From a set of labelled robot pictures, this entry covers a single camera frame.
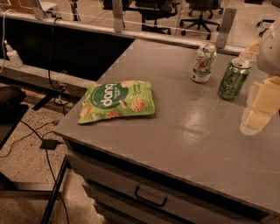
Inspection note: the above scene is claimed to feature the white cable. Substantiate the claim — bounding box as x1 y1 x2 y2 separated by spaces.
0 8 17 74

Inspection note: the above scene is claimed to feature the metal rail post right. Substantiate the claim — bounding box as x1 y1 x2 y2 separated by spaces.
216 8 237 49

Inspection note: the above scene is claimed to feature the black chair seat left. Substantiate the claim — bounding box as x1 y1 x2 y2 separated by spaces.
0 86 28 150

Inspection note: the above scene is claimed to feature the green soda can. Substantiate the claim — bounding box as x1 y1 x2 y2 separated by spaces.
218 58 251 101

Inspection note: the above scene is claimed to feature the metal rail post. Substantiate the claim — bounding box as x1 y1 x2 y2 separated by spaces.
216 8 237 49
112 0 124 32

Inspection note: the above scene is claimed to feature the white 7up can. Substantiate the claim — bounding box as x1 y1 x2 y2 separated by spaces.
191 44 216 83

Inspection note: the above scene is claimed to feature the grey drawer cabinet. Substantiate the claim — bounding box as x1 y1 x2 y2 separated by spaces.
56 40 280 224

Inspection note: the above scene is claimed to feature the black office chair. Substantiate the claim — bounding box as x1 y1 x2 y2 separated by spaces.
179 0 223 40

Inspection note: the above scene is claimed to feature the black table leg frame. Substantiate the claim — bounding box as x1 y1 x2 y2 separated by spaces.
0 158 68 224

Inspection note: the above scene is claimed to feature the clear sanitizer bottle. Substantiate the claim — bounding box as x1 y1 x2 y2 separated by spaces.
4 40 23 67

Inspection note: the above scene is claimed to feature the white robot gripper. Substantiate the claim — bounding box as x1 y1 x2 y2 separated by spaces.
239 19 280 136

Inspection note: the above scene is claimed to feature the black power adapter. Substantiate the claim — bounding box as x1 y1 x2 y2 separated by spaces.
40 139 58 150

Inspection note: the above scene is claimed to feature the black desk chair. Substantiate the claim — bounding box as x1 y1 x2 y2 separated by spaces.
126 0 181 35

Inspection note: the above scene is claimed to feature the green rice chip bag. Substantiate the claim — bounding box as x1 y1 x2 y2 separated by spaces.
78 80 156 124

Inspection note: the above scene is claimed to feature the black hanging cable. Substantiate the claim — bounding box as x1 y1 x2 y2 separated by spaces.
47 17 74 116

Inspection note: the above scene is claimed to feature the black drawer handle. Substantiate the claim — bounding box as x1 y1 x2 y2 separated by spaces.
134 185 169 208

